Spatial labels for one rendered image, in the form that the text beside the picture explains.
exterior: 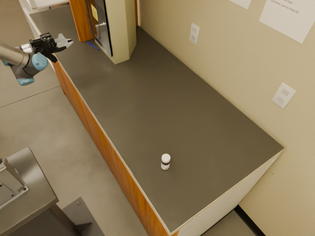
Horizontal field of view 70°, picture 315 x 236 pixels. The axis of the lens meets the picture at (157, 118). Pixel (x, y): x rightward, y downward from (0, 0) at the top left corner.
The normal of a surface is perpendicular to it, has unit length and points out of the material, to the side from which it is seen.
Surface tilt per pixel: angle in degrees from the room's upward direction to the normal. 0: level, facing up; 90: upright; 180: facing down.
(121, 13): 90
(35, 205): 0
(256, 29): 90
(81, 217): 0
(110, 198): 0
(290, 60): 90
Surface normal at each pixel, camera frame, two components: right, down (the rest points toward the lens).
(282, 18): -0.83, 0.41
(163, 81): 0.03, -0.65
